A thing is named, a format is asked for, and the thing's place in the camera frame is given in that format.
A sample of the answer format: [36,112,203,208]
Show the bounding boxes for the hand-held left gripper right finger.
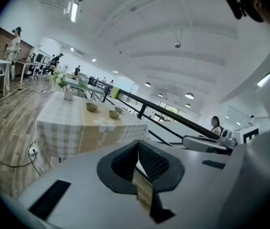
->
[137,139,186,192]

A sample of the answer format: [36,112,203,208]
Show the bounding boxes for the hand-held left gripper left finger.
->
[96,139,140,196]

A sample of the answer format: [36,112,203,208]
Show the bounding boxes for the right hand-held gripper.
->
[182,124,261,154]

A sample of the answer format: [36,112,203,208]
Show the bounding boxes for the black metal railing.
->
[87,76,221,147]

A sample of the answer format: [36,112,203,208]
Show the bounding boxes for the beige checked tablecloth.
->
[35,91,149,161]

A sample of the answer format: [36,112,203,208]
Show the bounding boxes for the person's cream shirt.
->
[218,32,270,229]

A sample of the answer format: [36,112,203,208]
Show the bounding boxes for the green cloth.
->
[110,86,121,99]

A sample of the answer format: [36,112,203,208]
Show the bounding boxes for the light blue table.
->
[65,76,109,102]

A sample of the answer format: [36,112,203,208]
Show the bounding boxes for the white ceramic vase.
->
[63,88,75,102]

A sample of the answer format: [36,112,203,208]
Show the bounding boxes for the fluorescent ceiling lamp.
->
[70,1,80,23]
[256,67,270,88]

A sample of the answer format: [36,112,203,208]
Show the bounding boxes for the hanging ceiling fixture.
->
[174,29,182,49]

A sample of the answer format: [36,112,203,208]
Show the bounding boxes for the white artificial flower bunch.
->
[48,65,68,89]

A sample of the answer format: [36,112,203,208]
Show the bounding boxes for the office desks with monitors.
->
[15,52,52,81]

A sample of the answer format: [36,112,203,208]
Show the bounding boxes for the black head-worn camera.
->
[225,0,248,21]

